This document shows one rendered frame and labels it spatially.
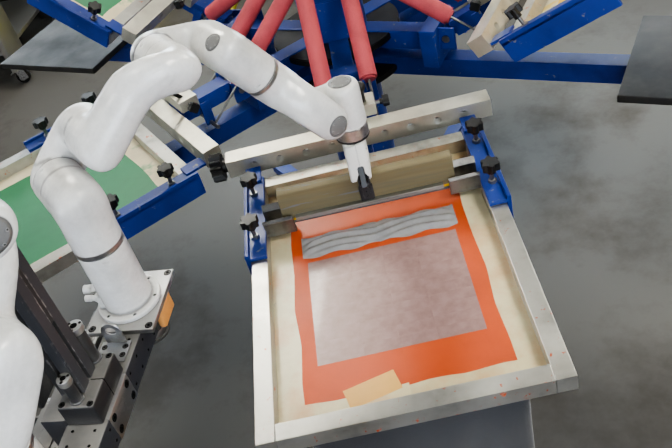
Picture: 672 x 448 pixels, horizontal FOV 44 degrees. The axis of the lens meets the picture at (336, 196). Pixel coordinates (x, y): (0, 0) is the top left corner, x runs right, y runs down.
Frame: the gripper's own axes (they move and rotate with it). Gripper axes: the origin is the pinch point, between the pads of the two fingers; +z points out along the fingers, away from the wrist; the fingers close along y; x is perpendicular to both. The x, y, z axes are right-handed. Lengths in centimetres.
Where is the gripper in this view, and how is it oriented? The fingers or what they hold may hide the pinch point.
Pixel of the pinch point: (365, 187)
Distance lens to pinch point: 189.5
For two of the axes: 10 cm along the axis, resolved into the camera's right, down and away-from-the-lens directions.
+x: 9.7, -2.2, -0.6
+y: 0.9, 6.1, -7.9
